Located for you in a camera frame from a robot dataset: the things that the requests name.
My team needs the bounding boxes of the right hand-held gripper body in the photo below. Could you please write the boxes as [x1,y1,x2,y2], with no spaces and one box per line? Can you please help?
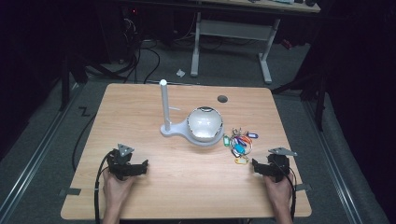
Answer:
[257,147,299,184]

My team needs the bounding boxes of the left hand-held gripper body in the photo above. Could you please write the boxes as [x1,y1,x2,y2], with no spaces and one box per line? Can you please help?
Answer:
[106,143,145,182]

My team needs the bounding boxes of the bunch of colourful key tags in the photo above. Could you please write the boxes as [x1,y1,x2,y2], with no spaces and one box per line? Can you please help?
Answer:
[222,127,260,166]

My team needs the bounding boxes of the person's left hand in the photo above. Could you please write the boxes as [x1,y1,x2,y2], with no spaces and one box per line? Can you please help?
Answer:
[102,167,137,204]

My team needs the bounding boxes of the person's right hand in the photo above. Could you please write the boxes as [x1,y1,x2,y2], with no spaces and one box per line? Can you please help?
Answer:
[262,172,295,207]

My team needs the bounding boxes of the white stand with pole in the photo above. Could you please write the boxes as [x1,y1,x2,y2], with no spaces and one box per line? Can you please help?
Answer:
[158,78,226,147]

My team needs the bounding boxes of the shiny white bowl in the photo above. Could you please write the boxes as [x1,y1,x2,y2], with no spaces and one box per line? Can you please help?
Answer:
[186,105,225,143]

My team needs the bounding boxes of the dark metal stand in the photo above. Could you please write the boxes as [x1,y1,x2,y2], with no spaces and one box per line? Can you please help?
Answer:
[270,70,332,133]
[58,54,90,112]

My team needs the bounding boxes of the black computer tower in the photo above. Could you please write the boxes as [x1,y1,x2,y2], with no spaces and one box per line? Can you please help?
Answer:
[101,5,143,64]

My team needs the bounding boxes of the desk with white legs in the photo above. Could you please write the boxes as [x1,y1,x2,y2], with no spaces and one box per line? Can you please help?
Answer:
[190,0,322,86]

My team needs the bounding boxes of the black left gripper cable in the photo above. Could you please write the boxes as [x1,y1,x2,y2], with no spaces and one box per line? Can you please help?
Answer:
[93,151,114,224]

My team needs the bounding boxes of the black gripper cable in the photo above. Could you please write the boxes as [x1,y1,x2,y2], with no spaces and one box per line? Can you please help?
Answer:
[274,161,297,222]
[93,151,114,224]

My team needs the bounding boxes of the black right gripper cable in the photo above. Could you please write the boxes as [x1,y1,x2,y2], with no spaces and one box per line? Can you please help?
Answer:
[274,161,297,222]

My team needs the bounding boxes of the black floor cable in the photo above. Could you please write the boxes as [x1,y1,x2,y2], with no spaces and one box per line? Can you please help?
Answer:
[71,113,98,173]

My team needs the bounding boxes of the metal floor rail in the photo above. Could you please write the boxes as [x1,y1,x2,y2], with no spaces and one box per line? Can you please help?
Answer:
[0,83,86,224]
[303,98,364,224]

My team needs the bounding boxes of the bundle of black cables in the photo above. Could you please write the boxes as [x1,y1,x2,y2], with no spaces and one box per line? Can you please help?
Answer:
[122,17,162,85]

